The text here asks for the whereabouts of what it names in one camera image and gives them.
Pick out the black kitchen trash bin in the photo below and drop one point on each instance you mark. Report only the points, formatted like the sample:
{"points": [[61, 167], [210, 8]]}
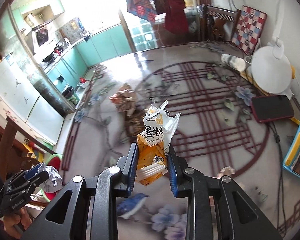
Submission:
{"points": [[70, 96]]}

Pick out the white labelled bottle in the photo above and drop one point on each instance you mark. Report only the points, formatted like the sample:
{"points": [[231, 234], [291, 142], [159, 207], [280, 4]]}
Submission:
{"points": [[232, 61]]}

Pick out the teal kitchen cabinets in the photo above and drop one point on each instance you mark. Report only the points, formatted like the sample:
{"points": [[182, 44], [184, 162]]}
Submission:
{"points": [[102, 42], [53, 6]]}

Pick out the range hood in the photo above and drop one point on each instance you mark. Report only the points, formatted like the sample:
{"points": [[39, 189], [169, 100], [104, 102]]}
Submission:
{"points": [[41, 36]]}

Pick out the teal upper kitchen cabinets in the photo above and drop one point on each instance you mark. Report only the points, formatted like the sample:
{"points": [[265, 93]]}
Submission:
{"points": [[53, 6]]}

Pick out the blue white wrapper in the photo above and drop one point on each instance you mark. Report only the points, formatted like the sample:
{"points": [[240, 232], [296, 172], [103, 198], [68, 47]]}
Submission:
{"points": [[52, 180]]}

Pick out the green basin with red inside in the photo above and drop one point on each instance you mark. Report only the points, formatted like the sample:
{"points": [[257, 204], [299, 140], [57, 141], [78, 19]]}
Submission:
{"points": [[55, 158]]}

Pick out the light blue plastic case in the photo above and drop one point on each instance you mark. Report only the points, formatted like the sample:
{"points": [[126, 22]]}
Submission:
{"points": [[296, 140]]}

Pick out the grey dustpan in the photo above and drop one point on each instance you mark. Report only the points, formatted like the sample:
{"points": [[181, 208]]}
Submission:
{"points": [[82, 85]]}

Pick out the checkered seat cushion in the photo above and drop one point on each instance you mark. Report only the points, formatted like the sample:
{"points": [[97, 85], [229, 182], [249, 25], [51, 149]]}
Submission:
{"points": [[250, 27]]}

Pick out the white refrigerator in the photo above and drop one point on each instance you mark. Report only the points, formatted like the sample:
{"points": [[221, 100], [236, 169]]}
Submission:
{"points": [[15, 87]]}

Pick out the floral tablecloth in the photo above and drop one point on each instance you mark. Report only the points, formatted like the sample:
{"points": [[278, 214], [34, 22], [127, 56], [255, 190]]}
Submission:
{"points": [[202, 130]]}

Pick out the blue hanging towel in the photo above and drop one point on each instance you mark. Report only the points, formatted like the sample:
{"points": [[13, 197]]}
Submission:
{"points": [[80, 23]]}

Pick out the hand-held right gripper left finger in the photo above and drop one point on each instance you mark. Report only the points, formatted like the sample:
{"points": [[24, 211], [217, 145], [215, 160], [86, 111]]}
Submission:
{"points": [[133, 166]]}

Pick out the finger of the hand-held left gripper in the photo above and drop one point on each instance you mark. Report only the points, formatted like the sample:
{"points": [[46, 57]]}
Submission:
{"points": [[35, 183], [32, 171]]}

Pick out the brown snack wrapper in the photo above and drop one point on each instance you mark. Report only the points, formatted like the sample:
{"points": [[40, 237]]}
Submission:
{"points": [[133, 123]]}

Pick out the crumpled white wrapper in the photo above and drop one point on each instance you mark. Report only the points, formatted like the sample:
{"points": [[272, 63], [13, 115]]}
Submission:
{"points": [[227, 171]]}

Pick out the plaid cloth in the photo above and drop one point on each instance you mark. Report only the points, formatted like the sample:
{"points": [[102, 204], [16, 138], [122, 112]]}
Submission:
{"points": [[140, 2]]}

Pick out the black bag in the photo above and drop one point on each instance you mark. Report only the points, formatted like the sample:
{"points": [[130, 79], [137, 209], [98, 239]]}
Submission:
{"points": [[160, 3]]}

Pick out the silver vent duct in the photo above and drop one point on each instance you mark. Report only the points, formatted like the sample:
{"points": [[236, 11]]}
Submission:
{"points": [[30, 20]]}

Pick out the glass sliding door panel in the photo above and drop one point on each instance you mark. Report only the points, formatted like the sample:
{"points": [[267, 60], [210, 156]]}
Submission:
{"points": [[40, 75]]}

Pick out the black wok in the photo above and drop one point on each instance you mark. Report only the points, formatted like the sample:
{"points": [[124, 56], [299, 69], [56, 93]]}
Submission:
{"points": [[48, 58]]}

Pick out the white dish soap bottle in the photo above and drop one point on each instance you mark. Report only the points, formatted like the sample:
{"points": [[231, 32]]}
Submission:
{"points": [[66, 42]]}

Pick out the brown wooden chair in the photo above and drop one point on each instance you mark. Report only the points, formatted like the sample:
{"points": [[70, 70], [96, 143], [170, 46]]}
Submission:
{"points": [[220, 15]]}

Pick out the orange yellow snack packet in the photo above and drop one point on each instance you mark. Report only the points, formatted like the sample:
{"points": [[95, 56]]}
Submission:
{"points": [[150, 142]]}

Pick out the smartphone in dark red case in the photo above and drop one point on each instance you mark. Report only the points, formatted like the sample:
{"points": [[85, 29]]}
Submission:
{"points": [[272, 108]]}

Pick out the black cooking pot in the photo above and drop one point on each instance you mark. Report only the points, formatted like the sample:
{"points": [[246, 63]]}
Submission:
{"points": [[59, 47]]}

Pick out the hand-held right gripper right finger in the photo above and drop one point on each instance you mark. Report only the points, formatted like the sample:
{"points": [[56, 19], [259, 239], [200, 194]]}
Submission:
{"points": [[173, 173]]}

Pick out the dark carved wooden chair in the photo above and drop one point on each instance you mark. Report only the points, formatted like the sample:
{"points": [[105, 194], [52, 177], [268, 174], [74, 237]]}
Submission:
{"points": [[11, 135]]}

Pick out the teal lower kitchen cabinets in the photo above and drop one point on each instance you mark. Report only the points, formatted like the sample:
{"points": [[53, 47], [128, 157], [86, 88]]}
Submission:
{"points": [[102, 42]]}

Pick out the yellow paper packet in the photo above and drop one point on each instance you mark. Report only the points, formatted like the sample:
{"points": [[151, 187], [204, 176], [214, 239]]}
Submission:
{"points": [[247, 78]]}

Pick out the crumpled paper ball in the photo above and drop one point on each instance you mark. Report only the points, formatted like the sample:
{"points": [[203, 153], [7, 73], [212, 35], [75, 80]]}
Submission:
{"points": [[125, 96]]}

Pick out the red garment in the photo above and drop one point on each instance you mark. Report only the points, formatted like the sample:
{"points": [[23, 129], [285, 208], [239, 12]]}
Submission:
{"points": [[175, 12]]}

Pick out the person's left hand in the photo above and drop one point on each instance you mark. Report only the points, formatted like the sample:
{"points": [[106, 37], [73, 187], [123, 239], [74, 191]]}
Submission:
{"points": [[13, 223]]}

